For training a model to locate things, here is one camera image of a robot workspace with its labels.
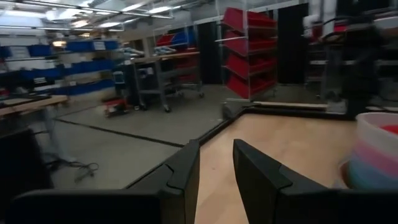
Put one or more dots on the low red cart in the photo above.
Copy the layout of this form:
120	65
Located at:
115	105

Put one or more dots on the grey metal workbench cart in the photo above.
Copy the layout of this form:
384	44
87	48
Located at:
158	77

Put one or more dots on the white plastic bowl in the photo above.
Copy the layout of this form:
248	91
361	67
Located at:
370	130

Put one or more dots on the wooden workbench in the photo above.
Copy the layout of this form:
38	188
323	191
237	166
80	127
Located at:
34	104

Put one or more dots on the black aluminium table frame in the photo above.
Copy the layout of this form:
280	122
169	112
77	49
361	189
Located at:
280	111

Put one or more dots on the black rectangular equipment box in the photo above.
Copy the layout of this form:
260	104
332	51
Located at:
21	168

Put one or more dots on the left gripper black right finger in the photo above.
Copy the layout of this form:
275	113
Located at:
258	186

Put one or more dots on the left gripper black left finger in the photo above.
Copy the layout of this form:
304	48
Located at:
183	186

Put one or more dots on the red bin rack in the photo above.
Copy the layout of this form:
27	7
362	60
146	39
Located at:
245	56

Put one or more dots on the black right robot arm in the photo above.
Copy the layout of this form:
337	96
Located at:
362	68

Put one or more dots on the pink plastic bowl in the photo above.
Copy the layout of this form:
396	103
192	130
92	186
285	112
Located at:
376	154

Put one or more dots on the light blue plastic bowl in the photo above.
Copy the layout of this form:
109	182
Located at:
373	175

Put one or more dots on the blue bin shelving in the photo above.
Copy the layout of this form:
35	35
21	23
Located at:
84	65

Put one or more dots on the red plastic bowl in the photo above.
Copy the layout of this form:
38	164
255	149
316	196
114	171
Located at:
391	128

